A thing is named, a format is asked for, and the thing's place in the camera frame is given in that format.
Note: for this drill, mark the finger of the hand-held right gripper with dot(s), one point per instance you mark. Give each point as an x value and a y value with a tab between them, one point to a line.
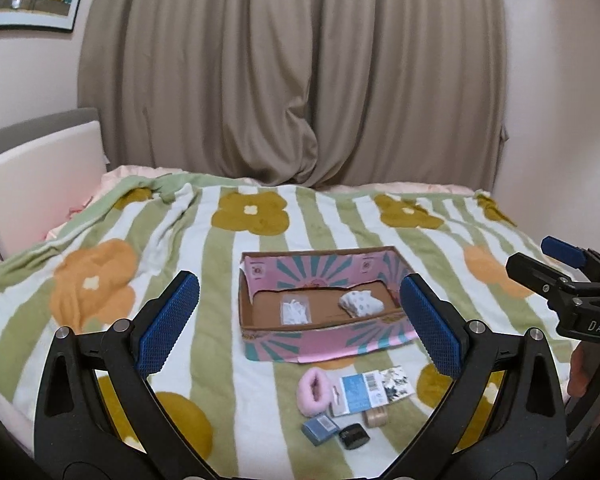
562	252
530	272

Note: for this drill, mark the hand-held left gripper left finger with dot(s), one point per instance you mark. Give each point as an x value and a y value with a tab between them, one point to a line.
170	325

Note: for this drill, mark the white patterned cloth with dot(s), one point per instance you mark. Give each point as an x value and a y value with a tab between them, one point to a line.
362	304

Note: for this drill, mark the beige curtain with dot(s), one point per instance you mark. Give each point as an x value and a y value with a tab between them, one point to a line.
290	70

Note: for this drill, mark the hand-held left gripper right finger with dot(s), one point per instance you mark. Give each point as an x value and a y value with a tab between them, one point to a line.
432	330

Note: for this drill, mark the small blue box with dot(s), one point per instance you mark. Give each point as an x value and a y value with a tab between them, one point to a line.
320	428

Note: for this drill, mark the green striped flower blanket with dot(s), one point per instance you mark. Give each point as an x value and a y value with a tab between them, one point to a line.
190	255

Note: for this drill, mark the pink patterned cardboard box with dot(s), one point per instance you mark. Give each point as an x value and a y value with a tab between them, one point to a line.
325	345

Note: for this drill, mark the beige tape roll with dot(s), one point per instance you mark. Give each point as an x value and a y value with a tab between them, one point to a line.
375	417

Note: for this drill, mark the clear plastic bag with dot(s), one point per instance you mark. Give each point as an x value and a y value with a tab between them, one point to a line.
295	311

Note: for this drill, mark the black and white patterned packet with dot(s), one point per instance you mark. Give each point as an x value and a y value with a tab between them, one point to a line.
396	384

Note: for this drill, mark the person's right hand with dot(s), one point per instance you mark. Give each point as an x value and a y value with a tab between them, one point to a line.
580	375

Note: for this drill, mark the pink fluffy scrunchie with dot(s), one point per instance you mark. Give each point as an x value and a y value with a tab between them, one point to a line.
310	400

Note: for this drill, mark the black round jar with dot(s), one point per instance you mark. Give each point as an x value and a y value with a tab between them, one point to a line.
354	435

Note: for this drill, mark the white pillow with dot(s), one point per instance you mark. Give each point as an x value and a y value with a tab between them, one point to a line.
40	170

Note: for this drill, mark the blue card packet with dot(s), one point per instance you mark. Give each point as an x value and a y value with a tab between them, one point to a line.
357	392

